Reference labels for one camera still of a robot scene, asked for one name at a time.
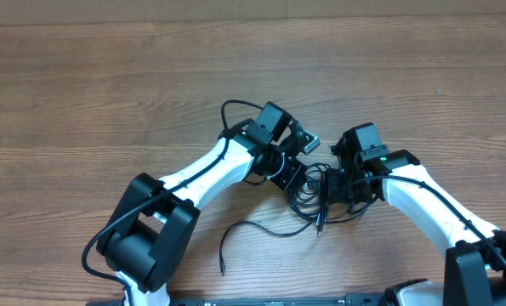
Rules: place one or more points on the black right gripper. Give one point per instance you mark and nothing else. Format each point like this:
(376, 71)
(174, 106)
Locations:
(335, 187)

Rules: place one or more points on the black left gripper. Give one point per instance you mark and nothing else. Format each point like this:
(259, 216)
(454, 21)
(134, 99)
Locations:
(292, 175)

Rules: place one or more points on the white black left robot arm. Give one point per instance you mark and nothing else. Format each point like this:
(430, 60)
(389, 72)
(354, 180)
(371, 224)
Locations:
(147, 234)

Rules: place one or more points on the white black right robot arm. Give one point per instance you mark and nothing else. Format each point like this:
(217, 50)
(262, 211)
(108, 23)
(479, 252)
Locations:
(474, 249)

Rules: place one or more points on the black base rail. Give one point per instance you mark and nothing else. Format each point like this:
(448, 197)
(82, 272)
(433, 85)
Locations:
(350, 299)

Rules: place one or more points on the brown cardboard wall panel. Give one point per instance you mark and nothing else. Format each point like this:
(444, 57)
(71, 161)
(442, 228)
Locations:
(64, 12)

